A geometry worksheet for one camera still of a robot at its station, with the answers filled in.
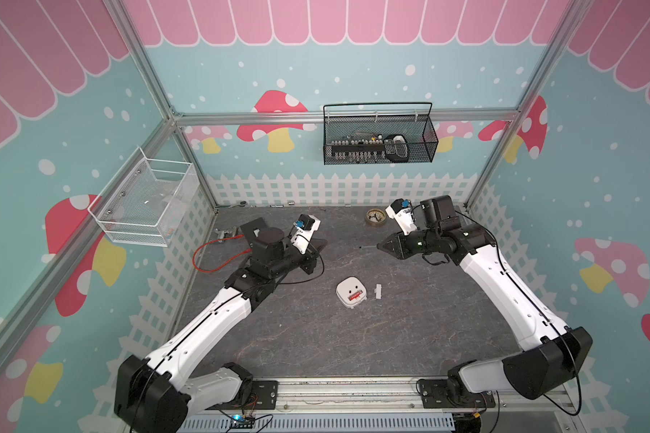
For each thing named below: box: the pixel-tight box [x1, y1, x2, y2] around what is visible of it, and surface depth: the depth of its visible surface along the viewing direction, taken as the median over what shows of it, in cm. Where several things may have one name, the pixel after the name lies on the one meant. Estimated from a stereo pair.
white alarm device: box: [335, 276, 368, 309], surface depth 93 cm
